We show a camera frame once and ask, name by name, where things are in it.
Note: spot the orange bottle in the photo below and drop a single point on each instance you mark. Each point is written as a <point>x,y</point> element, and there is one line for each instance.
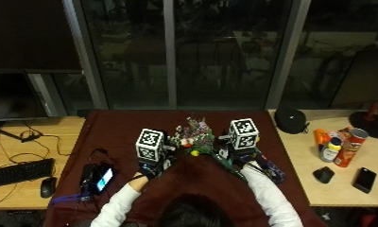
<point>321,137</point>

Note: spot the black keyboard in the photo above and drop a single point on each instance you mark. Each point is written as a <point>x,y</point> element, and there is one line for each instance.
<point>19,172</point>

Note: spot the person's right hand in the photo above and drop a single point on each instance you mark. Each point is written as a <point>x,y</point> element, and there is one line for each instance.
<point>244,156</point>

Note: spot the red crisps can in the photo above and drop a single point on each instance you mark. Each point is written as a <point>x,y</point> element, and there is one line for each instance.
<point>350,147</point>

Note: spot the black round stand with red pole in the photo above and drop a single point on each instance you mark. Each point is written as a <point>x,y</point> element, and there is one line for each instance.
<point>371,122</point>

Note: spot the smartphone with lit screen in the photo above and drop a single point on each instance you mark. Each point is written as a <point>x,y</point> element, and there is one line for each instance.
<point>103,178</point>

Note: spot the mixed flower bouquet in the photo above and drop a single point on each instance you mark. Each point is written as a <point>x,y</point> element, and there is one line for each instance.
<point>196,138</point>

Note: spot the dark blue patterned pouch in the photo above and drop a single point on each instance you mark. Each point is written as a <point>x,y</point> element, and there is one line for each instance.
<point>272,168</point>

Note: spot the white marker cube on glove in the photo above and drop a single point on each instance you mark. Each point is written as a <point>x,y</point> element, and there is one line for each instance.
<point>149,144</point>
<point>244,133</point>

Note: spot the person's left hand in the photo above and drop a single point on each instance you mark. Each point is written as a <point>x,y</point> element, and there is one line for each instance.
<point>155,168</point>

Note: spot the black device under smartphone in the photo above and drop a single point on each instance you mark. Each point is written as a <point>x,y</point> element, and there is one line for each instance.
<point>87,181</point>

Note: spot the white marker cube on left glove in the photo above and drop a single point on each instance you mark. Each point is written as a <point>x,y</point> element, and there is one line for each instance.
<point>149,144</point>

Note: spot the black smartphone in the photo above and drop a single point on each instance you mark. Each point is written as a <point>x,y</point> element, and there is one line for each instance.
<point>365,180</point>

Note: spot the black computer monitor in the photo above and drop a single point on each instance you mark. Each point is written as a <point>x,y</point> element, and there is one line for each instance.
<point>13,96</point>

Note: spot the white marker cube on right glove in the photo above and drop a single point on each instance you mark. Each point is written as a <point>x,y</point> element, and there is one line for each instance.
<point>244,133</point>

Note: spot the dark red tablecloth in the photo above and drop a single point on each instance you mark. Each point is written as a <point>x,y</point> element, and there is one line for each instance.
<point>114,138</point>

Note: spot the black angular computer mouse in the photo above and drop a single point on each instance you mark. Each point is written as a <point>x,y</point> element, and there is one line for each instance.
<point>324,174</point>

